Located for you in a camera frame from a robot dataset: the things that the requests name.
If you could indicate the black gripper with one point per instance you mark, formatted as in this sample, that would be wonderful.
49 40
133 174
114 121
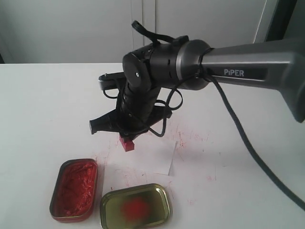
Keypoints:
135 113

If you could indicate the white paper sheet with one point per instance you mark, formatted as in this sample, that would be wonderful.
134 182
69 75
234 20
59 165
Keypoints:
151 154

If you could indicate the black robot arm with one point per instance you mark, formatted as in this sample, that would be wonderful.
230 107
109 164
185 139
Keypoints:
183 64

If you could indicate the red ink paste tin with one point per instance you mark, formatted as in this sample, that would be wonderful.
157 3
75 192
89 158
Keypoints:
74 192

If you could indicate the white cabinet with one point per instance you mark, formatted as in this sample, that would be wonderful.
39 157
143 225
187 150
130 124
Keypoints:
79 31

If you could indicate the dark vertical post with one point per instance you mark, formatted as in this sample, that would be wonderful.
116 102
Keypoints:
274 20

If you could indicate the red stamp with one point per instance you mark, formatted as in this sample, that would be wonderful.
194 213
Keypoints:
127 145

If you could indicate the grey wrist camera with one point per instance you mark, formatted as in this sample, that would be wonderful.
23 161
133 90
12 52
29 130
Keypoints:
111 81

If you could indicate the gold tin lid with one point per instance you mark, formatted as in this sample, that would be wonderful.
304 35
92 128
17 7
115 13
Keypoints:
138 207

